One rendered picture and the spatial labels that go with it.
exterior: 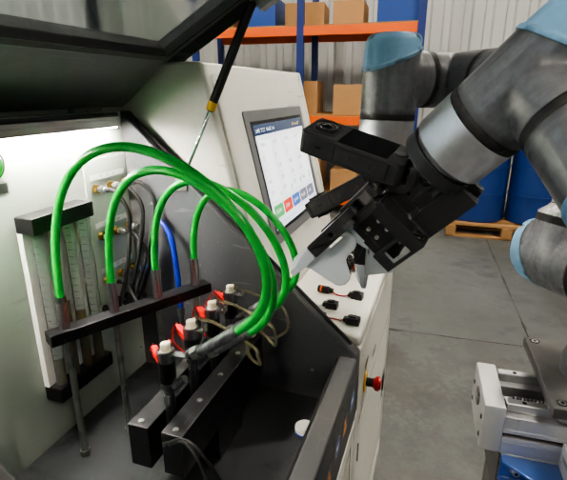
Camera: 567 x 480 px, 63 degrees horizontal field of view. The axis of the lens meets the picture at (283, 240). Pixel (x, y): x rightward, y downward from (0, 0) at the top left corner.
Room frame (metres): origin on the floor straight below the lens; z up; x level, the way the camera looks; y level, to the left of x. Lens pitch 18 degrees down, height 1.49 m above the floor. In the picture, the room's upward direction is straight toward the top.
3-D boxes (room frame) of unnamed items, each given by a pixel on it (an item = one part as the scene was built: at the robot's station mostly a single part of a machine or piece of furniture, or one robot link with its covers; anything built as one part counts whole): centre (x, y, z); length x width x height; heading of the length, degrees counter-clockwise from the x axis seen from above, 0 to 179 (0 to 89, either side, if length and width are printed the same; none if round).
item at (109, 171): (0.96, 0.36, 1.20); 0.13 x 0.03 x 0.31; 161
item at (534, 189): (4.97, -2.45, 0.51); 1.20 x 0.85 x 1.02; 72
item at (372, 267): (0.65, -0.14, 1.24); 0.06 x 0.03 x 0.09; 71
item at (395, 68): (0.67, -0.15, 1.51); 0.09 x 0.08 x 0.11; 108
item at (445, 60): (0.68, -0.25, 1.50); 0.11 x 0.11 x 0.08; 18
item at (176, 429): (0.76, 0.15, 0.91); 0.34 x 0.10 x 0.15; 161
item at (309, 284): (1.26, -0.18, 0.97); 0.70 x 0.22 x 0.03; 161
